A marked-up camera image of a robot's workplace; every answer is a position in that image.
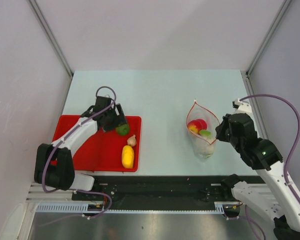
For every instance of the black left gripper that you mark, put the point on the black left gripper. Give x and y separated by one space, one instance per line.
119 119

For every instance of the aluminium frame post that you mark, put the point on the aluminium frame post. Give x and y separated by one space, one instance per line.
38 13
284 7

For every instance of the right aluminium frame post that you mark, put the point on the right aluminium frame post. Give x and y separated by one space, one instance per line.
284 7

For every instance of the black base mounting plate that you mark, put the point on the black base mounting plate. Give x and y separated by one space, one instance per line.
156 190

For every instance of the clear zip top bag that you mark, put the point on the clear zip top bag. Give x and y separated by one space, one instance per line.
203 147

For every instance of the red fake apple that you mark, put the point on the red fake apple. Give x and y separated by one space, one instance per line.
201 124

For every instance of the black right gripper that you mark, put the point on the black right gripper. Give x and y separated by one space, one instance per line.
219 134

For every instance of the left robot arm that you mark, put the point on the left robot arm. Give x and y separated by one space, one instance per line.
54 166

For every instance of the red plastic tray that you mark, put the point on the red plastic tray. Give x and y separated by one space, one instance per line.
102 152

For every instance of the white fake garlic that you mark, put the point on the white fake garlic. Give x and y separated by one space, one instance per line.
132 141

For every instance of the yellow green fake fruit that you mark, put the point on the yellow green fake fruit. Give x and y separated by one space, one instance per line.
123 129

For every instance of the left aluminium frame post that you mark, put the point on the left aluminium frame post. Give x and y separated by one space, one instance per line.
38 13

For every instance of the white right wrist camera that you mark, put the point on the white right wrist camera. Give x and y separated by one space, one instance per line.
241 107

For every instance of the yellow fake mango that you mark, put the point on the yellow fake mango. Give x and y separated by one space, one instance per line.
127 157

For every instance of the red fake tomato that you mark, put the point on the red fake tomato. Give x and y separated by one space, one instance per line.
194 126

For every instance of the white slotted cable duct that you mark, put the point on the white slotted cable duct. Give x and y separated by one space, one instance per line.
92 209

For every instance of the green fake leafy vegetable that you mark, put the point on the green fake leafy vegetable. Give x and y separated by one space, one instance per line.
205 133

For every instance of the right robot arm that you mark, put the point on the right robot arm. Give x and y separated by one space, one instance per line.
263 157

